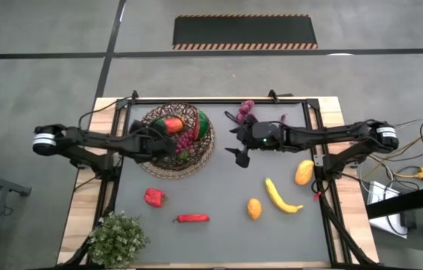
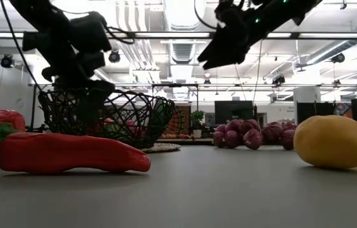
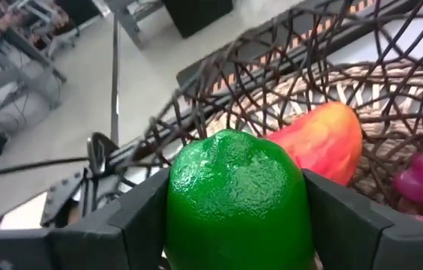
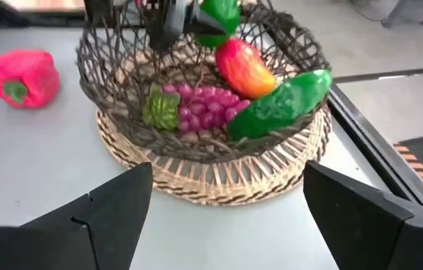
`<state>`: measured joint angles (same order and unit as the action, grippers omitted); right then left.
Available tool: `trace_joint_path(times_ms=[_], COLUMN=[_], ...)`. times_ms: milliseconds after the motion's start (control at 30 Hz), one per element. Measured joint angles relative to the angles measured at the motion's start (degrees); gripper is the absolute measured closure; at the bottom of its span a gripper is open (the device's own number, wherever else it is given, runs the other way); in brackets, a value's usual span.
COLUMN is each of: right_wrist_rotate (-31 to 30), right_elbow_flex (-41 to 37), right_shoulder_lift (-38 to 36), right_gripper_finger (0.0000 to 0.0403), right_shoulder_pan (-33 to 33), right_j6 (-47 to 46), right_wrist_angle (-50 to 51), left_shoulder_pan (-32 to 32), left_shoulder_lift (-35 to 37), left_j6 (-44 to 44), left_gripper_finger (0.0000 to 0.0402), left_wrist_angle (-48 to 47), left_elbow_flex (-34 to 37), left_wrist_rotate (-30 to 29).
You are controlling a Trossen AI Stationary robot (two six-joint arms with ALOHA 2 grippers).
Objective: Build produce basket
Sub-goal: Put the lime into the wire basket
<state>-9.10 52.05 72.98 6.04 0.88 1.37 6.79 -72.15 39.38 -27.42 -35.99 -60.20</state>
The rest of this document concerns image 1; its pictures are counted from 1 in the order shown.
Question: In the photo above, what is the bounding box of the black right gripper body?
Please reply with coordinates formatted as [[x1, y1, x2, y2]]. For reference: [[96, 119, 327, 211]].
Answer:
[[235, 119, 256, 151]]

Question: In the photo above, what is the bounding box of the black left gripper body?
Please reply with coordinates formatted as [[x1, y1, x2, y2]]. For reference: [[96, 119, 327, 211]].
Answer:
[[133, 130, 160, 158]]

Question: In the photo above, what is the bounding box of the red green mango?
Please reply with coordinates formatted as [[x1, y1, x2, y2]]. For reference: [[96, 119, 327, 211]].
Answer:
[[150, 115, 185, 136]]

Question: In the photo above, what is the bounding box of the dark purple grape bunch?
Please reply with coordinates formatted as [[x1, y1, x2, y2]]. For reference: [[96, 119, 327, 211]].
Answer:
[[235, 99, 256, 125]]

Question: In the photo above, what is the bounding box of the pink grape bunch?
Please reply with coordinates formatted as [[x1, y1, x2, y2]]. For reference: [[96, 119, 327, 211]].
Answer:
[[175, 129, 197, 162]]

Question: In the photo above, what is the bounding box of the green cucumber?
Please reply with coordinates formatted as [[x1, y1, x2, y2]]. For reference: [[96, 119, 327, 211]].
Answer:
[[192, 108, 211, 143]]

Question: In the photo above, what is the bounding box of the red bell pepper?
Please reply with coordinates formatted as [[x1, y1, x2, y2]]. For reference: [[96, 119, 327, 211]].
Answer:
[[143, 187, 167, 209]]

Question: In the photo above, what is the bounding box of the yellow banana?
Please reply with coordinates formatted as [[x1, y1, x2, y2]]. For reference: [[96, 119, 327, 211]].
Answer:
[[264, 177, 305, 215]]

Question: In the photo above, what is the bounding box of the yellow lemon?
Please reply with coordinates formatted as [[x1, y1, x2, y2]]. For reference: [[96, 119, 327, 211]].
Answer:
[[247, 198, 263, 221]]

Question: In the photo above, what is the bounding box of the yellow orange oval fruit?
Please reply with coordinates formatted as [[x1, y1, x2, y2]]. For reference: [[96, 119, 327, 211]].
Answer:
[[294, 159, 315, 186]]

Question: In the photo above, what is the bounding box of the long red chili pepper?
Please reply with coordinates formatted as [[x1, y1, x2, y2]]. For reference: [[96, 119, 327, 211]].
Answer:
[[172, 214, 211, 224]]

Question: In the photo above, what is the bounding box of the round woven placemat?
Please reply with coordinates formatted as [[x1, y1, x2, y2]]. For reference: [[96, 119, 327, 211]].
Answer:
[[138, 100, 217, 180]]

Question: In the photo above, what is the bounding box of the black hazard striped floor mat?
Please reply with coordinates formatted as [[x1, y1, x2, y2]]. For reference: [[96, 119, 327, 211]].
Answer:
[[172, 13, 319, 51]]

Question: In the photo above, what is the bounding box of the white flowered plant dark pot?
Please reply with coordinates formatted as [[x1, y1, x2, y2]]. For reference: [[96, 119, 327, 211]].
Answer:
[[87, 211, 151, 269]]

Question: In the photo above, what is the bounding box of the white box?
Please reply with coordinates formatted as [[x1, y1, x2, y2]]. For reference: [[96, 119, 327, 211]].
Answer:
[[367, 181, 410, 239]]

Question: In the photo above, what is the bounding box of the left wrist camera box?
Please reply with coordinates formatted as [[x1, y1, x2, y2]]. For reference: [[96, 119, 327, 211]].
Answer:
[[128, 119, 152, 136]]

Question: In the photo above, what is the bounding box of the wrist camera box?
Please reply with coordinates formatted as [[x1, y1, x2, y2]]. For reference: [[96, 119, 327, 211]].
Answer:
[[252, 121, 283, 147], [128, 119, 152, 136]]

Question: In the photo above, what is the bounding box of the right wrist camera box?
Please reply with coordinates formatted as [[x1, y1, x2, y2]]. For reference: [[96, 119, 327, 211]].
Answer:
[[252, 121, 283, 147]]

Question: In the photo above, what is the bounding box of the dark wire basket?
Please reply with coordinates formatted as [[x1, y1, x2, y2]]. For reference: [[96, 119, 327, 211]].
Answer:
[[139, 101, 216, 173]]

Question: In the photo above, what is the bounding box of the black metal table frame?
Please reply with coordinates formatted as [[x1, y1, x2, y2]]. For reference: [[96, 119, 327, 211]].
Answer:
[[70, 89, 381, 270]]

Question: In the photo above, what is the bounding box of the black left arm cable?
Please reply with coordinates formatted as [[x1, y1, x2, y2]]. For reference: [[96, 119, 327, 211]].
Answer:
[[78, 96, 134, 131]]

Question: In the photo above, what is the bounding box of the yellow power cable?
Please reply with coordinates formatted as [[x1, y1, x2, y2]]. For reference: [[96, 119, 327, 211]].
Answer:
[[368, 127, 423, 179]]

